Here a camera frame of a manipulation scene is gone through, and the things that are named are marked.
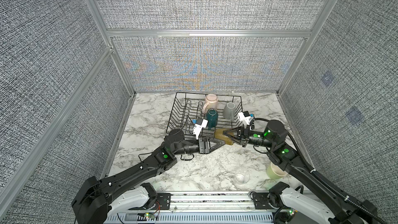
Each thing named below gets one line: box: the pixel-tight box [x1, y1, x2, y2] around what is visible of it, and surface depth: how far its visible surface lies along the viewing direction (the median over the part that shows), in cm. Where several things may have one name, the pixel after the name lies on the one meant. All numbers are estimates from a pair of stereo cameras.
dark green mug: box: [206, 108, 219, 130], surface depth 94 cm
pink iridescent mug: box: [202, 93, 219, 115], surface depth 99 cm
